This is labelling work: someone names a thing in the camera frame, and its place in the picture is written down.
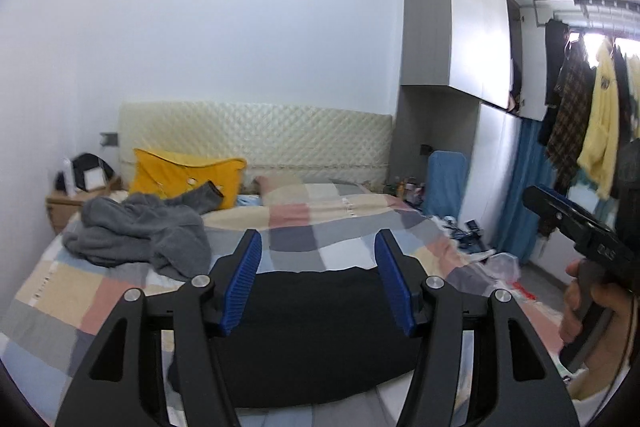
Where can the hanging yellow garment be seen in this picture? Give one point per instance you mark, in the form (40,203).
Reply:
(602,122)

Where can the grey wall socket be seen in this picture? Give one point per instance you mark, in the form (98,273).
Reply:
(109,139)

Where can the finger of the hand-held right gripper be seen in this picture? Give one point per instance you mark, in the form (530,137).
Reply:
(542,202)

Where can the cream quilted headboard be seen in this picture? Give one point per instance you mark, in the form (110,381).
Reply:
(260,134)

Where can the dark wall switch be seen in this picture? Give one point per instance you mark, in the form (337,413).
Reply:
(426,149)

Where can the blue curtain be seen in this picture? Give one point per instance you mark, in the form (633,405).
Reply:
(522,187)

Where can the grey fleece garment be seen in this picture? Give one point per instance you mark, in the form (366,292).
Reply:
(135,227)

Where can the checked bed blanket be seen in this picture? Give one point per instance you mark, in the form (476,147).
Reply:
(65,297)

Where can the group of cosmetic bottles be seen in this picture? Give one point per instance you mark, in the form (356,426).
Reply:
(407,189)

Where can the white plastic bag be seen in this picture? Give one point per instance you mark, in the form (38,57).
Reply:
(504,266)

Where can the grey white wardrobe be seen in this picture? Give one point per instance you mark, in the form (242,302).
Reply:
(465,32)

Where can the person's right hand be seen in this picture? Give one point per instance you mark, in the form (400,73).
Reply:
(605,307)

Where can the checked pillow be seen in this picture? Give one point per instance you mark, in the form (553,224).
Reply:
(300,187)

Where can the black jacket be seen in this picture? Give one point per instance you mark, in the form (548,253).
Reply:
(320,332)

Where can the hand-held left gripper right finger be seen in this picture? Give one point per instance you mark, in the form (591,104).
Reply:
(395,279)

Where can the white bottle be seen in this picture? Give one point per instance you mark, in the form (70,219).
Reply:
(69,179)

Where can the yellow pillow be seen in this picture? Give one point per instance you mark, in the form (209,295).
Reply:
(175,177)

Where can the wooden nightstand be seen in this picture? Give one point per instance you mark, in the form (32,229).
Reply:
(62,207)

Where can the hanging black garment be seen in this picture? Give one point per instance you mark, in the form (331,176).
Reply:
(554,67)

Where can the hanging brown plaid garment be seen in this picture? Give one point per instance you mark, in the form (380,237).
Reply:
(570,122)

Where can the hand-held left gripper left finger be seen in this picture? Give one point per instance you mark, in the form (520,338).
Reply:
(242,279)

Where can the black bag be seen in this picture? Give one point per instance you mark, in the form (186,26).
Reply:
(85,164)

